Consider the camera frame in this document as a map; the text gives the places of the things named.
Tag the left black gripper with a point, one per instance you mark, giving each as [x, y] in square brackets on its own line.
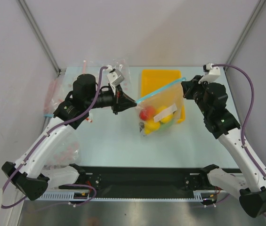
[120, 101]

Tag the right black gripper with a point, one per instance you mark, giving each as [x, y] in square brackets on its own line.
[189, 88]

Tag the red toy mango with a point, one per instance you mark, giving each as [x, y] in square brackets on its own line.
[147, 113]

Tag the clear blue-zipper bag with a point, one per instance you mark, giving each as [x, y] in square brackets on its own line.
[168, 95]

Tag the yellow toy lemon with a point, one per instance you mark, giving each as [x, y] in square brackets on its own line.
[164, 114]

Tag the green toy cucumber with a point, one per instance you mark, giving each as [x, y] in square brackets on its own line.
[165, 126]

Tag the grey toy fish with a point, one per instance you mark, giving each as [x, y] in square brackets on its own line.
[142, 128]

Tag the yellow toy pear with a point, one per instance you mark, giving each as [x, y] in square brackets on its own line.
[151, 126]

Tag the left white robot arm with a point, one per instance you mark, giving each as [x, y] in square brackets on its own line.
[27, 173]

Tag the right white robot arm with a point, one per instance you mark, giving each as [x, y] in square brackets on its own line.
[250, 190]

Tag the pile of spare zip bags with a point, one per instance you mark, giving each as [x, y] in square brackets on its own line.
[71, 100]

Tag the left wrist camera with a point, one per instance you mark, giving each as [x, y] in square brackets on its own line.
[115, 77]

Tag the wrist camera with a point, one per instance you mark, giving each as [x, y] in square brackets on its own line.
[115, 77]
[212, 73]

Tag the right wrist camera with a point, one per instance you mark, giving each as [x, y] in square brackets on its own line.
[212, 73]

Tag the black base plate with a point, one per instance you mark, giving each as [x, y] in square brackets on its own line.
[144, 183]

